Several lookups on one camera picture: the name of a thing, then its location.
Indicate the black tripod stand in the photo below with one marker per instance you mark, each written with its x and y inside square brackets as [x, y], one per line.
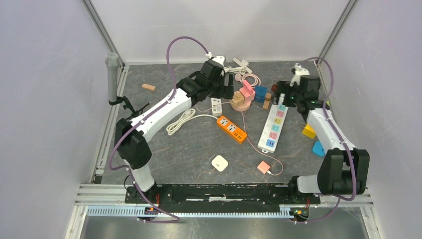
[128, 105]

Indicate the white square adapter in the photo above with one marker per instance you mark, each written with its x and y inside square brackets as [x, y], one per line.
[219, 163]

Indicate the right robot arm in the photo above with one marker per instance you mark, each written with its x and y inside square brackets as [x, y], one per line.
[343, 172]

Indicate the pink round base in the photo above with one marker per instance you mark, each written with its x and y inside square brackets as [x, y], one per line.
[242, 107]

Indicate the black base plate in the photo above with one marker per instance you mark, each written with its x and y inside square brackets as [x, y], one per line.
[227, 198]

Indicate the orange power strip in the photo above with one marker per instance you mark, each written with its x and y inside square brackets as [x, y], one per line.
[231, 129]

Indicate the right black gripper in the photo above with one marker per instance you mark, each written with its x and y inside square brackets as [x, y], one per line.
[283, 87]

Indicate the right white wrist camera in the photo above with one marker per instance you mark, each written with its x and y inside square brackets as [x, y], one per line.
[298, 72]

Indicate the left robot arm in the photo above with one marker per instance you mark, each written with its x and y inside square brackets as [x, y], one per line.
[133, 135]

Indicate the pink cube socket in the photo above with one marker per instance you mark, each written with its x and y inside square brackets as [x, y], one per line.
[247, 91]

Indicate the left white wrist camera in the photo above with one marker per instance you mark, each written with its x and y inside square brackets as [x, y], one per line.
[218, 59]

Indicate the pink charger plug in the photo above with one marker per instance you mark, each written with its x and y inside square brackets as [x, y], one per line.
[263, 167]

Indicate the grey microphone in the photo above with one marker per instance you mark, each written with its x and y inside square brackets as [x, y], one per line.
[112, 63]

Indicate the dark blue cube adapter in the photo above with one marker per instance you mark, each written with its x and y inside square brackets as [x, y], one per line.
[260, 93]

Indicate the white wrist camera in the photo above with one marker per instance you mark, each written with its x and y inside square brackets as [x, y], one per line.
[298, 72]
[218, 59]

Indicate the beige cube socket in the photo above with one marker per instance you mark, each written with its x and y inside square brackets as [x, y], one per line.
[237, 100]

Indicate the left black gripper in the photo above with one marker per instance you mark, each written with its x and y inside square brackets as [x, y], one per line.
[225, 91]

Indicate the light blue adapter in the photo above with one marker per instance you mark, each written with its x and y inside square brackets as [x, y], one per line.
[318, 149]

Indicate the wooden block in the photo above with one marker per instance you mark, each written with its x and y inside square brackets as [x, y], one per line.
[266, 105]
[148, 87]
[268, 96]

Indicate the long white power strip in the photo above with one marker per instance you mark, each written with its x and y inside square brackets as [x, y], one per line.
[272, 129]

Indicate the yellow cube adapter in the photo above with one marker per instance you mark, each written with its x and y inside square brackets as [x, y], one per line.
[308, 131]

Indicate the small white power strip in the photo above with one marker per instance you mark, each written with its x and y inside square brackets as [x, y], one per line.
[216, 107]

